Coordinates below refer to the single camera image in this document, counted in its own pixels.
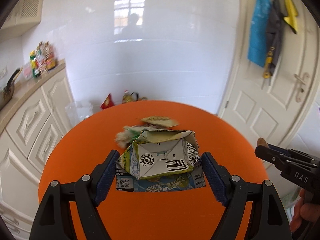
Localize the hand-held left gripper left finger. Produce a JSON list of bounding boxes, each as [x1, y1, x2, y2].
[[29, 149, 121, 240]]

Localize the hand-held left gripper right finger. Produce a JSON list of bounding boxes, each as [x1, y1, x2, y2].
[[201, 152, 293, 240]]

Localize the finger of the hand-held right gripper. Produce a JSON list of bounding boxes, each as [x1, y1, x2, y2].
[[255, 144, 313, 172], [269, 145, 320, 167]]

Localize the lime green packet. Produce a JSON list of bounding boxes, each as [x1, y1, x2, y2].
[[114, 125, 144, 147]]

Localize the blue printed plastic wrapper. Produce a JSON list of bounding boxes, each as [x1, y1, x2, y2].
[[115, 169, 207, 193]]

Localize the crushed drink carton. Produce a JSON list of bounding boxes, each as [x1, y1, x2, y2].
[[125, 129, 200, 180]]

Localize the person's right hand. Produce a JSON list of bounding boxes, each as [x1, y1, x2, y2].
[[291, 189, 320, 228]]

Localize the cream panel door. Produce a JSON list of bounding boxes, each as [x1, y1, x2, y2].
[[217, 0, 320, 173]]

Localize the deep cream drawer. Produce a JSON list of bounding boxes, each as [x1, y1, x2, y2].
[[27, 116, 63, 173]]

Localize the white plastic bag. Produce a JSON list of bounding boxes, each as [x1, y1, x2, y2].
[[65, 101, 94, 128]]

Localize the red bag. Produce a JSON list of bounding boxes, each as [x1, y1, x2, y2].
[[100, 93, 115, 110]]

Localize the tan snack packet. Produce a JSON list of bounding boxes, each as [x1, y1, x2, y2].
[[140, 116, 179, 127]]

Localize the oil bottles on floor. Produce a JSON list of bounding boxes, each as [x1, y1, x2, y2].
[[122, 90, 140, 104]]

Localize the cream base cabinet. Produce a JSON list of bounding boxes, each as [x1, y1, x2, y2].
[[0, 69, 75, 235]]

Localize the shallow cream drawer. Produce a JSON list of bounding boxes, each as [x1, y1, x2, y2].
[[5, 94, 52, 153]]

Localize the beige stone countertop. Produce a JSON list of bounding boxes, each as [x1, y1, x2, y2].
[[0, 59, 66, 133]]

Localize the blue apron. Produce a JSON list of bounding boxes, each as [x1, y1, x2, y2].
[[247, 0, 272, 68]]

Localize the steel wok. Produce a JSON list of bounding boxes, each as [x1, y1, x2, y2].
[[0, 67, 23, 110]]

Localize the red white label bottle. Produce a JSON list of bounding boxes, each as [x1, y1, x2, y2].
[[35, 54, 48, 74]]

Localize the clear plastic container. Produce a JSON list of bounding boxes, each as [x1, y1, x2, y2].
[[22, 66, 33, 80]]

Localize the grey apron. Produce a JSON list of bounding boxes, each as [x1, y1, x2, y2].
[[262, 0, 285, 78]]

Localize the yellow cloth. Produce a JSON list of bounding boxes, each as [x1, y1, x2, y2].
[[282, 0, 299, 35]]

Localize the tall oil bottle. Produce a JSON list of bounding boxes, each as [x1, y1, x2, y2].
[[37, 41, 48, 55]]

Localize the cream door handle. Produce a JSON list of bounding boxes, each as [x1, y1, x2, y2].
[[294, 73, 310, 103]]

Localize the cream lattice wall cabinet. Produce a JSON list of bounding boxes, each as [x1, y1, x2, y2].
[[0, 0, 45, 39]]

